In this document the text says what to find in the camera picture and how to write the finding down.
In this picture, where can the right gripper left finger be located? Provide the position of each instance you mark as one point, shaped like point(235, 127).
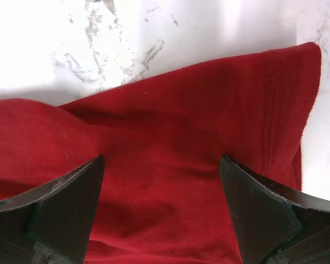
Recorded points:
point(52, 222)

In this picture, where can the dark red t shirt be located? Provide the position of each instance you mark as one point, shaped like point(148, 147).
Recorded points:
point(162, 138)

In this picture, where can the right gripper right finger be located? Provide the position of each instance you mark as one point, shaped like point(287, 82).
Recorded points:
point(274, 223)

